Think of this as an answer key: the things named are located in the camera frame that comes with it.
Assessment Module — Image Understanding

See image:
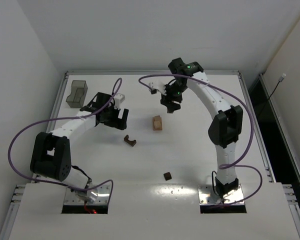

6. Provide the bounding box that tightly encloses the black wall cable with plug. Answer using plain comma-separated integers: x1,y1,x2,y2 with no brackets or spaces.
267,73,287,101

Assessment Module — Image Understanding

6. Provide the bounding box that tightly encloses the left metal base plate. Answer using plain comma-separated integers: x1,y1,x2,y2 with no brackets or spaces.
63,184,112,206

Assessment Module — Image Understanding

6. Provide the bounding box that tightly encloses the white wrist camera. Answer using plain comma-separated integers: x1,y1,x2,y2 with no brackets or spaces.
148,81,167,96
113,93,126,109

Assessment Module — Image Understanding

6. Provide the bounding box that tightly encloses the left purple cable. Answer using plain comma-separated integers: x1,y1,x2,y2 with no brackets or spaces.
7,77,123,192

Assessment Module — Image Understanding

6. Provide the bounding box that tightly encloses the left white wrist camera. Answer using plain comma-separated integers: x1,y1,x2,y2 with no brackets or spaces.
113,93,126,109

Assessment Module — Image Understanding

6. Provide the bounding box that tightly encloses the purple cable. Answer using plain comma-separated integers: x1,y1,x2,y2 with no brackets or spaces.
138,73,263,208
7,77,123,192

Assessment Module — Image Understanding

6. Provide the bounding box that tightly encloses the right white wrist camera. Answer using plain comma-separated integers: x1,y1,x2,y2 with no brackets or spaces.
148,81,167,96

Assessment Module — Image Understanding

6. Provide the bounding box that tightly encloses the small dark wood cube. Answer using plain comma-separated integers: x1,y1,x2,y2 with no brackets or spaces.
163,172,172,181

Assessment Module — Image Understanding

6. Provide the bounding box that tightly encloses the clear plastic bin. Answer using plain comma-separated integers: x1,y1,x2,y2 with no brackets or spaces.
66,80,88,108

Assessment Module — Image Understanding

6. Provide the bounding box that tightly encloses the long light wood block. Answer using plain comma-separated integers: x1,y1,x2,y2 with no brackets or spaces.
152,114,163,129

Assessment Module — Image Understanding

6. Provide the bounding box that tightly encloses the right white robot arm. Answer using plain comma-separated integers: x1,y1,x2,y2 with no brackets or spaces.
160,57,243,198

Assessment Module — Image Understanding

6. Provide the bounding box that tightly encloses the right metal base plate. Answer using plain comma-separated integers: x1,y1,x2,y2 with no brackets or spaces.
198,184,245,207

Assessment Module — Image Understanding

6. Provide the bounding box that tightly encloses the metal base plate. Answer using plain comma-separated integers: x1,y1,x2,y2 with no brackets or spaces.
63,184,112,206
198,184,245,207

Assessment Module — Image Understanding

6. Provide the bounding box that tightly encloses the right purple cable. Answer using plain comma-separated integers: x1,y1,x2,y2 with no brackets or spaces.
138,73,263,208

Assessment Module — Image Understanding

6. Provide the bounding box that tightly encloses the dark arch wood block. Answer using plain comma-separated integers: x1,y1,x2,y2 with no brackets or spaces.
123,134,137,147

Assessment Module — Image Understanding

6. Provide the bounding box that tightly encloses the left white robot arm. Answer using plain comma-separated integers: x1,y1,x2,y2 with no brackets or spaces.
30,92,129,202

